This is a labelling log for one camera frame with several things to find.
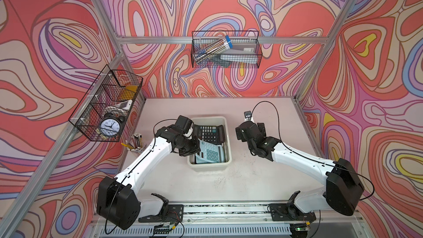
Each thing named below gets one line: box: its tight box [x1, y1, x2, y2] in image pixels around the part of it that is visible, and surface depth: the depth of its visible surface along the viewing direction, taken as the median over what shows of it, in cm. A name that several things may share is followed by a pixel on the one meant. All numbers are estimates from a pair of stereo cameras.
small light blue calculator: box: [194, 137, 226, 164], surface depth 83 cm
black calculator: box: [193, 124, 226, 145], surface depth 93 cm
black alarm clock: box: [99, 112, 125, 138], surface depth 69 cm
